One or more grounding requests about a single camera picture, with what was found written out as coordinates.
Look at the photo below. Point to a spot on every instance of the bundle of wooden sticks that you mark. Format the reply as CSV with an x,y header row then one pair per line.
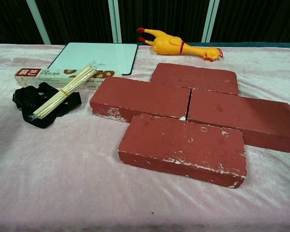
x,y
62,93

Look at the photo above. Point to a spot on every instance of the baking paper box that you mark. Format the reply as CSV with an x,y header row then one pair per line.
x,y
50,72

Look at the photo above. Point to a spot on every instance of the white frame post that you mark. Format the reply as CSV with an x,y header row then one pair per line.
x,y
210,21
115,21
39,24

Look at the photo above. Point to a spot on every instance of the red brick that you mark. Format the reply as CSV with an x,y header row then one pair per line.
x,y
193,77
183,147
244,118
140,96

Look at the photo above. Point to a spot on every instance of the white board black rim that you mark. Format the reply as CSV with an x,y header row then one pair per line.
x,y
94,55

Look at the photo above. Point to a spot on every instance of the pink tablecloth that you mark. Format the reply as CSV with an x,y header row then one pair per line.
x,y
62,174

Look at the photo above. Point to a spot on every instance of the yellow rubber chicken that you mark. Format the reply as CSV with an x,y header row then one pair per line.
x,y
166,42

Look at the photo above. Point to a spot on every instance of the black pleated curtain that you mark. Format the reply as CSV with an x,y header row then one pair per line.
x,y
82,19

